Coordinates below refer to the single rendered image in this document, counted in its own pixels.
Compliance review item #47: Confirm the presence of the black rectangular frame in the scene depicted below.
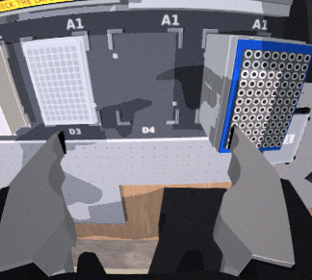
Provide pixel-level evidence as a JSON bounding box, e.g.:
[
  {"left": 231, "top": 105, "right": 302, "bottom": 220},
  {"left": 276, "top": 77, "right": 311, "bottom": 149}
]
[{"left": 294, "top": 107, "right": 311, "bottom": 115}]

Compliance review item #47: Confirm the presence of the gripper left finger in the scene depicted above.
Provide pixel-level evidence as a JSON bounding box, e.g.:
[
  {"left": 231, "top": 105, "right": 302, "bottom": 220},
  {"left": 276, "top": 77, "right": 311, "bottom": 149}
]
[{"left": 0, "top": 131, "right": 77, "bottom": 280}]

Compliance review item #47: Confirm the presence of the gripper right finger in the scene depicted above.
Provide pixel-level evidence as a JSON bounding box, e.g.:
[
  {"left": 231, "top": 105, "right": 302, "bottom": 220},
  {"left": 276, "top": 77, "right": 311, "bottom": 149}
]
[{"left": 213, "top": 126, "right": 312, "bottom": 280}]

